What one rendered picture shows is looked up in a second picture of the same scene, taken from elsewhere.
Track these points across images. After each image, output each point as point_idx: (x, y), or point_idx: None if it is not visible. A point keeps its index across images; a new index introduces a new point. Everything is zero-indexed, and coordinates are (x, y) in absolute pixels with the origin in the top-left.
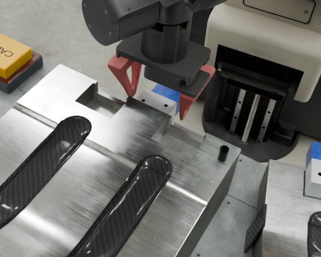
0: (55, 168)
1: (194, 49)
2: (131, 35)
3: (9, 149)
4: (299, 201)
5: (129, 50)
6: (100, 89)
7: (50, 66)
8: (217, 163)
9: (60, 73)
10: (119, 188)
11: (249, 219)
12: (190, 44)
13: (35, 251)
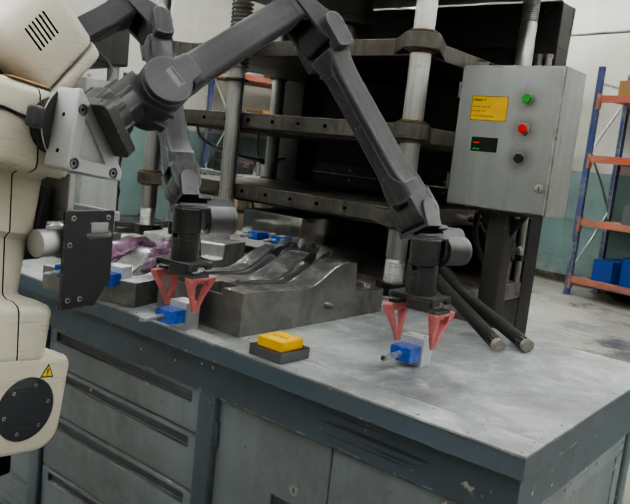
0: (255, 280)
1: (165, 257)
2: (200, 263)
3: (277, 286)
4: (136, 277)
5: (205, 261)
6: (208, 340)
7: (243, 352)
8: None
9: (244, 291)
10: (227, 274)
11: (152, 304)
12: (166, 258)
13: (268, 271)
